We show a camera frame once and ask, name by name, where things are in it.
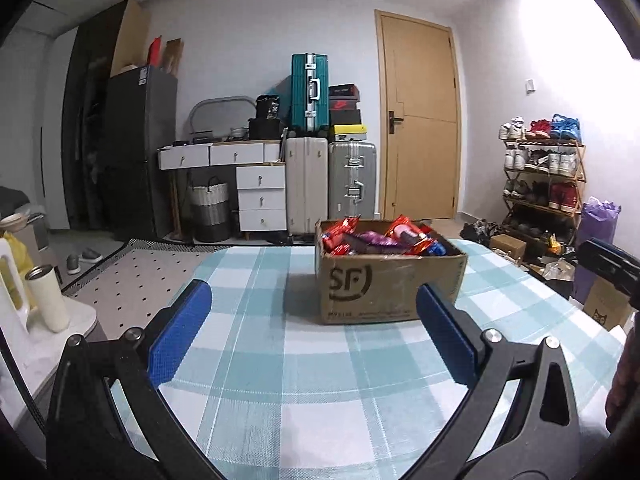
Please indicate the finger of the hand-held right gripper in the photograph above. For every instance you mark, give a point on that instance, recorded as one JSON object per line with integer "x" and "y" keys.
{"x": 607, "y": 265}

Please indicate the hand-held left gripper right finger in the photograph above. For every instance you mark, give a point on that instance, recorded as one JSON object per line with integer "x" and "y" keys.
{"x": 445, "y": 335}

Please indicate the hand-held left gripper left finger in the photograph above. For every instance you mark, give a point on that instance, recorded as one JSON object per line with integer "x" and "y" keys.
{"x": 182, "y": 332}

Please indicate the brown cardboard box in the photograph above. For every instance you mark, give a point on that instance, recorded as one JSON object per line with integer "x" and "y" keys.
{"x": 390, "y": 285}

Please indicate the blue cookie packet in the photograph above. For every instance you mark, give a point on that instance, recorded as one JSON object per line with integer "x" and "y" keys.
{"x": 437, "y": 249}

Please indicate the red and white snack packet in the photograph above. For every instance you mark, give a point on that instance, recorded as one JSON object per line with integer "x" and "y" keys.
{"x": 405, "y": 230}

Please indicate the purple candy packet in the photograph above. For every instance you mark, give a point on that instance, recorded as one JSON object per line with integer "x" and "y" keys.
{"x": 375, "y": 242}

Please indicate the red triangular snack bag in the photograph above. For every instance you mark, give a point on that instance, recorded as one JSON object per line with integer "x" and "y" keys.
{"x": 337, "y": 235}

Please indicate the person's right forearm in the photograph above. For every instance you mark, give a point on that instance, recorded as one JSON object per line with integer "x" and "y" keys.
{"x": 625, "y": 385}

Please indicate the open cardboard carton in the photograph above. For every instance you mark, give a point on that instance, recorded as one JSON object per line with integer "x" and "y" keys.
{"x": 607, "y": 305}

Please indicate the purple bag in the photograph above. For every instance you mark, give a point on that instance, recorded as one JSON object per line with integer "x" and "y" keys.
{"x": 600, "y": 225}

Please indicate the dotted floor rug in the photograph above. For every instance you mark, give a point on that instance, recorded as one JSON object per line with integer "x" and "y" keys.
{"x": 145, "y": 275}

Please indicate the small brown carton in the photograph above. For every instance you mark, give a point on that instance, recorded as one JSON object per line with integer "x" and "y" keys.
{"x": 507, "y": 246}

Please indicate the white side table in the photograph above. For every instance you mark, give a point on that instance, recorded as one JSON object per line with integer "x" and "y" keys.
{"x": 75, "y": 316}

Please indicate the dark shoes pile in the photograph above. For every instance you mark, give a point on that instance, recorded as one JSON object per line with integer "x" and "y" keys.
{"x": 477, "y": 231}

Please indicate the shoe rack with shoes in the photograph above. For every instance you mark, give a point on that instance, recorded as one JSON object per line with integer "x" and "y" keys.
{"x": 555, "y": 162}

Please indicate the grey slipper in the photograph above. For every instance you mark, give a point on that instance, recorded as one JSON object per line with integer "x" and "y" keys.
{"x": 73, "y": 264}
{"x": 91, "y": 255}

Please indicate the plaid tablecloth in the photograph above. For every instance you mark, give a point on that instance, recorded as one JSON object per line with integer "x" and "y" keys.
{"x": 300, "y": 375}

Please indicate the woven laundry basket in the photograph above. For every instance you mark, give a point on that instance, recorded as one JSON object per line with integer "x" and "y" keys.
{"x": 209, "y": 210}

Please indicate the cream steel tumbler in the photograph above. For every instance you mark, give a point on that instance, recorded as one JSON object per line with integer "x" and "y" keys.
{"x": 50, "y": 305}

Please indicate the white drawer dresser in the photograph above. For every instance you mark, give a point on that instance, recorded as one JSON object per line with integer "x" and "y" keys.
{"x": 260, "y": 195}

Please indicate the white electric kettle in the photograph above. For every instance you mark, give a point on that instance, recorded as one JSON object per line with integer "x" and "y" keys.
{"x": 12, "y": 290}

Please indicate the wooden door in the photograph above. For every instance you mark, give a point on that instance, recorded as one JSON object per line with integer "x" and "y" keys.
{"x": 425, "y": 160}

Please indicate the grey refrigerator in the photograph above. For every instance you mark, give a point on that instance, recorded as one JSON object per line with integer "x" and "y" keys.
{"x": 142, "y": 160}

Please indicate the silver suitcase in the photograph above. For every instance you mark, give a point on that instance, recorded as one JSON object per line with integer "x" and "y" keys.
{"x": 352, "y": 180}

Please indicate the cream suitcase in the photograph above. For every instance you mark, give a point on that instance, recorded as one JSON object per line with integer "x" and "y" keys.
{"x": 306, "y": 185}

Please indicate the dark wardrobe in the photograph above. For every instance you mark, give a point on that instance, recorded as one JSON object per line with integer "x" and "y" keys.
{"x": 90, "y": 135}

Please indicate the black case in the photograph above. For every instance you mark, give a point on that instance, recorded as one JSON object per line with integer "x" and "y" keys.
{"x": 266, "y": 129}

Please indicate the yellow and black shoe box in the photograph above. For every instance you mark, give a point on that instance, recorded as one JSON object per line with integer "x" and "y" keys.
{"x": 348, "y": 133}

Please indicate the plain black shoe box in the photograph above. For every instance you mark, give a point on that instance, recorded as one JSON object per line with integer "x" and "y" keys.
{"x": 345, "y": 117}

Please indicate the black printed bag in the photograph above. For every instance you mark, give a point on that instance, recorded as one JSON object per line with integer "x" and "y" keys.
{"x": 267, "y": 107}

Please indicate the red and black shoe box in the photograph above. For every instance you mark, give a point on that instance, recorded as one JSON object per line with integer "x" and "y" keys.
{"x": 344, "y": 105}

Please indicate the teal suitcase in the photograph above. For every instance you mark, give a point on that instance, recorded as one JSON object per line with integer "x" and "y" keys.
{"x": 302, "y": 90}

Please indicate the brown paper bag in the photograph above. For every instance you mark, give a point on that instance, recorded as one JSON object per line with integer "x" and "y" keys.
{"x": 173, "y": 57}

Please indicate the red paper bag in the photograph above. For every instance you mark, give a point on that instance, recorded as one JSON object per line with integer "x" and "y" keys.
{"x": 155, "y": 52}

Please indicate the grey arched frame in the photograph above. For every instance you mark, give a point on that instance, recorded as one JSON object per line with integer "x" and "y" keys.
{"x": 220, "y": 102}

